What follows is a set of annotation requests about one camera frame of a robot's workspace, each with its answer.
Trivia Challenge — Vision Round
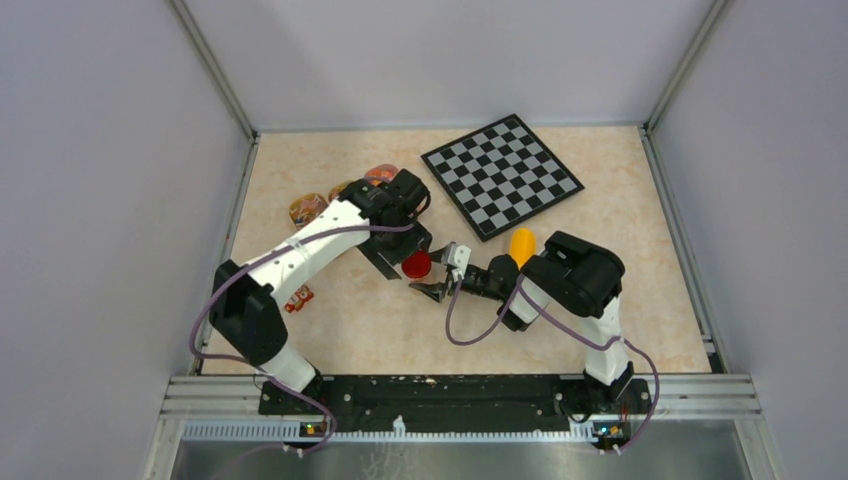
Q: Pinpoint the red jar lid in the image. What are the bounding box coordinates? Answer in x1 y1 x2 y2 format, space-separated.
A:
401 250 432 280

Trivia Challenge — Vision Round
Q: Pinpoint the yellow plastic scoop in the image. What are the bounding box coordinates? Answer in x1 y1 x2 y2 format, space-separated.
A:
508 227 537 268

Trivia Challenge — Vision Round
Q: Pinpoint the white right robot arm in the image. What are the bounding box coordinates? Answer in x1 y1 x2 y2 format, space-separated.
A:
410 231 634 412

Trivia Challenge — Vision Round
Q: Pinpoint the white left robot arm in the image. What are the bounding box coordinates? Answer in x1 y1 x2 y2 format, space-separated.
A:
208 169 432 414

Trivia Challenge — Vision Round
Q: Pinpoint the pink tray with candies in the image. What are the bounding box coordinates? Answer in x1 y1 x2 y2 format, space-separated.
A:
363 163 399 186

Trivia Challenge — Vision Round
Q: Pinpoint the cream tray with gummies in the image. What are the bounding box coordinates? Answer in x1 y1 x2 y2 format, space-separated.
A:
327 180 352 202

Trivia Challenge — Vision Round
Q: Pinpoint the yellow tray with lollipops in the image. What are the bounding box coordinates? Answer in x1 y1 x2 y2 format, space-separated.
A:
288 193 329 230

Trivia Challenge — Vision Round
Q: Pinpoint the red owl toy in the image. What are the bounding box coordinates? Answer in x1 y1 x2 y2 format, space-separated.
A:
284 285 314 313

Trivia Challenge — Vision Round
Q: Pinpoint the black white chessboard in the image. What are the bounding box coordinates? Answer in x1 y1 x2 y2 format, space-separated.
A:
421 113 584 242

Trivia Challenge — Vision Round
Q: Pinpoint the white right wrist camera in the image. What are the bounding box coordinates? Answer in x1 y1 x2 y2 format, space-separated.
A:
441 242 471 282

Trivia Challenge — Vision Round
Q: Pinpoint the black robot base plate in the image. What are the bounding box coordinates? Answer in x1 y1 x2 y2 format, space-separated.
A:
258 374 652 433

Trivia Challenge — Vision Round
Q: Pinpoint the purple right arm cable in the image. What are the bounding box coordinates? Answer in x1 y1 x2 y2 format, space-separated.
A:
444 274 662 455

